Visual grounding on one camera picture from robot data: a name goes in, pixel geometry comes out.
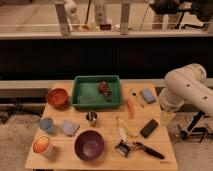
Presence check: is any small metal cup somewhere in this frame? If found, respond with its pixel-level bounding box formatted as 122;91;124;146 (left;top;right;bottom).
86;111;97;126

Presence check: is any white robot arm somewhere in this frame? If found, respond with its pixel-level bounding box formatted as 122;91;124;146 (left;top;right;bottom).
159;63;213;116

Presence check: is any black rectangular block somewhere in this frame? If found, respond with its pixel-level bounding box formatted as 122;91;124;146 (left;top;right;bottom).
140;119;158;138

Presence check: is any blue sponge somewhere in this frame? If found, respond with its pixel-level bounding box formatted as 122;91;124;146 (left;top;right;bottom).
141;88;156;104

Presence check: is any yellow banana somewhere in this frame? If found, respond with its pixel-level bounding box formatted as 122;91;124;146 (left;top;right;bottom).
117;117;137;138

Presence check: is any orange carrot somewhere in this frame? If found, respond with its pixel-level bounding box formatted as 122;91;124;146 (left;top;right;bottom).
126;99;134;119

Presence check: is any dark grape bunch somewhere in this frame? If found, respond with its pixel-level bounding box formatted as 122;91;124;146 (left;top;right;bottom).
98;81;112;102

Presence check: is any purple bowl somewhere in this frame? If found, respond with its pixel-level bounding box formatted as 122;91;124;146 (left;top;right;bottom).
74;130;105;161

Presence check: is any green plastic tray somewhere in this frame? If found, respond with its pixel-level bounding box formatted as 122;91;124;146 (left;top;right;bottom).
71;75;122;109

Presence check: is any orange bowl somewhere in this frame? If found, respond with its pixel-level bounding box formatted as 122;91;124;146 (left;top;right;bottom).
46;88;68;108

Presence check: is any black camera tripod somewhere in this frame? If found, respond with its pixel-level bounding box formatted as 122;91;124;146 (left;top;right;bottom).
180;111;207;143

